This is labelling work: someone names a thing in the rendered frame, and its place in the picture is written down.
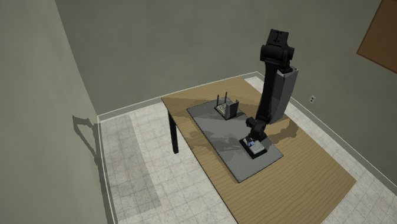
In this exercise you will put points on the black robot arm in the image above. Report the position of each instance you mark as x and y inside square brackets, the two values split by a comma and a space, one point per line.
[277, 55]

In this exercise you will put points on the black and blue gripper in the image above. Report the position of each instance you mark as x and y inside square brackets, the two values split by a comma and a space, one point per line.
[251, 141]

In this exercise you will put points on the white well plate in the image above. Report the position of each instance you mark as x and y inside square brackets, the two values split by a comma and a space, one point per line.
[257, 147]

